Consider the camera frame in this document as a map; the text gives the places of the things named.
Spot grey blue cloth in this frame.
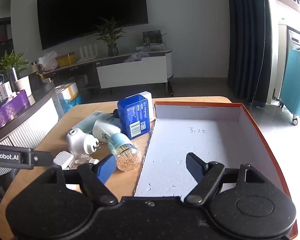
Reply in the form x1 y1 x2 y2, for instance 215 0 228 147
124 51 150 63

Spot black wall television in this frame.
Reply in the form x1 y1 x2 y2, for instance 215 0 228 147
37 0 149 51

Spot white plastic bag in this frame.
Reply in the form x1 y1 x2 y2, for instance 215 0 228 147
37 51 58 70

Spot white paper cup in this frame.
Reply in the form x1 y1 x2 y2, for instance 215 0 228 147
14 75 32 97

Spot purple tray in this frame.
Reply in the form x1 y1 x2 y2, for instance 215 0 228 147
0 90 31 132

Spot white cube charger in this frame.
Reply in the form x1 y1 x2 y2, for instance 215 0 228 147
53 151 75 169

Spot small white carton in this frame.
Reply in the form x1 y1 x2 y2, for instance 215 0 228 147
125 91 156 122

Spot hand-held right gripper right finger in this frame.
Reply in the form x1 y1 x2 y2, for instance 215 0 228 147
184 152 265 205

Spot dark blue curtain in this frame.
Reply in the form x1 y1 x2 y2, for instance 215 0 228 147
226 0 273 105

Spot washing machine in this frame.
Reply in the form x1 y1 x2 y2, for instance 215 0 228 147
286 29 300 55

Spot white round plug light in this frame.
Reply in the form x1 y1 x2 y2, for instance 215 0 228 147
66 128 102 155

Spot teal suitcase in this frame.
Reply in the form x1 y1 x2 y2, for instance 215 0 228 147
280 49 300 127

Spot clear plastic boxes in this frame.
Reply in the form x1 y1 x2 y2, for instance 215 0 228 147
136 44 165 53

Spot blue plastic case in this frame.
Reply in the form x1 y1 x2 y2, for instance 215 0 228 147
117 95 150 140

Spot white router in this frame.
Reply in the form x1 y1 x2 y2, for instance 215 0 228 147
76 44 99 63

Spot blue plastic bag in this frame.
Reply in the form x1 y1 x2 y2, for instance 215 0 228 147
57 96 83 114

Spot white and yellow cardboard box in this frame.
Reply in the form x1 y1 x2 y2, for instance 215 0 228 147
55 82 79 100

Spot bamboo plant in metal vase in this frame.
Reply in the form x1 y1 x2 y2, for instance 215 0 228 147
0 50 30 92

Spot small clear plastic item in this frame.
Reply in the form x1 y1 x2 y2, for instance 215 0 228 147
70 154 100 170

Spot white plug-in repeller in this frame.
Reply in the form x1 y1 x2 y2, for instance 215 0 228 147
92 119 122 144

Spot white television stand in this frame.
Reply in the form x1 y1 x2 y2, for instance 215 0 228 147
39 47 173 93

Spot bamboo plant in glass vase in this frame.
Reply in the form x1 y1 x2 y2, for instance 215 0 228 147
94 17 127 57

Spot orange cardboard box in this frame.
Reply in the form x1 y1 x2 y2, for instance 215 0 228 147
134 101 298 240

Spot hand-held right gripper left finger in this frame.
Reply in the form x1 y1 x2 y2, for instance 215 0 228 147
41 154 118 206

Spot dark green box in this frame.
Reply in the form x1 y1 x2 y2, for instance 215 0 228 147
142 30 163 45

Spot teal and white carton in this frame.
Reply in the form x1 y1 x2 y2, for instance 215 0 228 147
71 111 118 135

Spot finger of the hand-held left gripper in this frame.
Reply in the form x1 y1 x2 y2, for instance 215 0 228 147
34 150 54 167

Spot toothpick jar with teal lid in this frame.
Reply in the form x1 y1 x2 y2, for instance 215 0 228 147
107 133 142 172

